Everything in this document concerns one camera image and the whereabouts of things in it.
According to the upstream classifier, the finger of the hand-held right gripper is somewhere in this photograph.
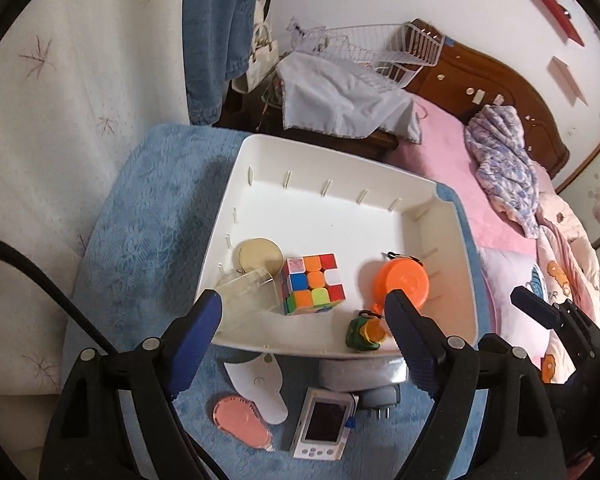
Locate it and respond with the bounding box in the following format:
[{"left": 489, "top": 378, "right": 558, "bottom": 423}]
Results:
[{"left": 510, "top": 285, "right": 600, "bottom": 357}]

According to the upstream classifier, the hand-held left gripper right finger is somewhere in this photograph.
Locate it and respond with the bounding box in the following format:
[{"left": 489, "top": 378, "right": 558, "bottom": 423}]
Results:
[{"left": 383, "top": 290, "right": 564, "bottom": 480}]

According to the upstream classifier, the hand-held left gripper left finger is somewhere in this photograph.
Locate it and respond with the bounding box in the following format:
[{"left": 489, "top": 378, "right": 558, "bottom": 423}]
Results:
[{"left": 39, "top": 288, "right": 225, "bottom": 480}]

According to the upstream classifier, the green and gold cube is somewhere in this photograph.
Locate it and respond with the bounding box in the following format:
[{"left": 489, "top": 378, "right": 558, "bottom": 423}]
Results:
[{"left": 346, "top": 310, "right": 385, "bottom": 353}]

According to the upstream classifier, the orange round case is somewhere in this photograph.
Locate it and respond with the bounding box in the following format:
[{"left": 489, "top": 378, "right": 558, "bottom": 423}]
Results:
[{"left": 357, "top": 251, "right": 431, "bottom": 317}]

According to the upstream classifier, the small clear plastic box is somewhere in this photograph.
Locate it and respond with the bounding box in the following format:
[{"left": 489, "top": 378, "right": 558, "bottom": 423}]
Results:
[{"left": 213, "top": 267, "right": 277, "bottom": 334}]

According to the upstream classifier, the round gold tin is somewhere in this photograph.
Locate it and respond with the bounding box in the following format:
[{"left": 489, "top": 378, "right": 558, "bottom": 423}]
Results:
[{"left": 237, "top": 238, "right": 284, "bottom": 274}]

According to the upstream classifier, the multicoloured puzzle cube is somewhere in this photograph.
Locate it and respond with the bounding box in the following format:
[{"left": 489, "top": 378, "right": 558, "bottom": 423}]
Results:
[{"left": 279, "top": 253, "right": 347, "bottom": 317}]

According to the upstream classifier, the white plastic storage box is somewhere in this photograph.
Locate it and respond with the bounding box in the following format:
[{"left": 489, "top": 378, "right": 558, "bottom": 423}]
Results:
[{"left": 195, "top": 133, "right": 481, "bottom": 359}]

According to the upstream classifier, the white cartoon pillow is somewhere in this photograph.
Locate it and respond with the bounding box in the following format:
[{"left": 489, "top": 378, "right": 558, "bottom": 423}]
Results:
[{"left": 479, "top": 247, "right": 557, "bottom": 342}]

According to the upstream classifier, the bear print quilt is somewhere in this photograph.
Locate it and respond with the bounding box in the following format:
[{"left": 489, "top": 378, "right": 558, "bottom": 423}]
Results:
[{"left": 532, "top": 170, "right": 600, "bottom": 387}]

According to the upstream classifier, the clear rectangular plastic case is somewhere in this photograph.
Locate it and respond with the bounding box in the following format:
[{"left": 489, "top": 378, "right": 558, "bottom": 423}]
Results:
[{"left": 318, "top": 357, "right": 409, "bottom": 392}]

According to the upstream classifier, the white flat plastic piece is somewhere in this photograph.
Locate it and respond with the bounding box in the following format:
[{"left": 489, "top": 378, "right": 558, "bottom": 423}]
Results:
[{"left": 223, "top": 352, "right": 290, "bottom": 426}]

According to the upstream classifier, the pink correction tape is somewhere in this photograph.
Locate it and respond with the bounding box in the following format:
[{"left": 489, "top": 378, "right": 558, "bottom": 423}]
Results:
[{"left": 212, "top": 393, "right": 274, "bottom": 454}]

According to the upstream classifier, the white handheld screen device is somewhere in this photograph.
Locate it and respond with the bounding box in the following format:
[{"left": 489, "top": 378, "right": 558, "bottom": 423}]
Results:
[{"left": 292, "top": 387, "right": 360, "bottom": 461}]

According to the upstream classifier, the floral panel door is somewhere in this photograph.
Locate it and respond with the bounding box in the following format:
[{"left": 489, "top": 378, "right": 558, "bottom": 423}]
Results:
[{"left": 554, "top": 124, "right": 600, "bottom": 262}]

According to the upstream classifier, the blue fluffy cloth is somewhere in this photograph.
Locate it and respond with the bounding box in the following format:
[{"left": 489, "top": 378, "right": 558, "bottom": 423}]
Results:
[{"left": 60, "top": 123, "right": 492, "bottom": 480}]

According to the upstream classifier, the purple floral blanket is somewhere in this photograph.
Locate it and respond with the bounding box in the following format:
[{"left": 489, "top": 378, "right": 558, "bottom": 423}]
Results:
[{"left": 463, "top": 103, "right": 544, "bottom": 239}]

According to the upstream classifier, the pink bed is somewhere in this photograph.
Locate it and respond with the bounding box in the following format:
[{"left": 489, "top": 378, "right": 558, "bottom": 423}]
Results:
[{"left": 383, "top": 92, "right": 557, "bottom": 262}]

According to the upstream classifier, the dark wooden nightstand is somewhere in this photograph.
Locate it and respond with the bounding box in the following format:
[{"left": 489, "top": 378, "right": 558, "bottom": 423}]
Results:
[{"left": 214, "top": 77, "right": 400, "bottom": 163}]

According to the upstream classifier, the dark wooden headboard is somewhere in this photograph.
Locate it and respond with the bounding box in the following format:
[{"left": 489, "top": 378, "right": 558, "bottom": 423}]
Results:
[{"left": 405, "top": 18, "right": 571, "bottom": 179}]

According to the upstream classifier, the light grey cloth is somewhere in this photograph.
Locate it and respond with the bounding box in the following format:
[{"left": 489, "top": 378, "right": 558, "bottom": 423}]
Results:
[{"left": 274, "top": 52, "right": 424, "bottom": 144}]

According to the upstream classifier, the white patterned curtain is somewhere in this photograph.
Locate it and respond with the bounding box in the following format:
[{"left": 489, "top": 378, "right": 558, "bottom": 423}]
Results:
[{"left": 0, "top": 0, "right": 197, "bottom": 480}]

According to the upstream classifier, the white handbag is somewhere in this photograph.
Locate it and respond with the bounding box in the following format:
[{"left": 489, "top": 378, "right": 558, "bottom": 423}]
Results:
[{"left": 244, "top": 22, "right": 280, "bottom": 93}]

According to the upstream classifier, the blue denim jacket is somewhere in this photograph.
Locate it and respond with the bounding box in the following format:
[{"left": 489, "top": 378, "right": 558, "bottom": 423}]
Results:
[{"left": 181, "top": 0, "right": 262, "bottom": 126}]

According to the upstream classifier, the thick black cable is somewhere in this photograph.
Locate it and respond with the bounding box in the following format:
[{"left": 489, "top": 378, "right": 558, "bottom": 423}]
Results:
[{"left": 0, "top": 232, "right": 231, "bottom": 480}]

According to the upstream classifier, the pink wall shelf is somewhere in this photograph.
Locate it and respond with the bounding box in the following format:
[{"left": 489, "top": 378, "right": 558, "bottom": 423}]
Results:
[{"left": 547, "top": 55, "right": 589, "bottom": 107}]

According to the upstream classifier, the white wire basket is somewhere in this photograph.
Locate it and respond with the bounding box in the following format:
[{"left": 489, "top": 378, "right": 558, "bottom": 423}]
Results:
[{"left": 397, "top": 20, "right": 445, "bottom": 69}]

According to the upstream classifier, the red wall shelf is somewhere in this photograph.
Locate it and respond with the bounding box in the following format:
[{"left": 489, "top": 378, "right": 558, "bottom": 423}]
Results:
[{"left": 526, "top": 0, "right": 586, "bottom": 47}]

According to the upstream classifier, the white wire rack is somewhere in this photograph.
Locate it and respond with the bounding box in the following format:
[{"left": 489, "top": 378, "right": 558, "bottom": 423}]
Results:
[{"left": 285, "top": 23, "right": 416, "bottom": 89}]

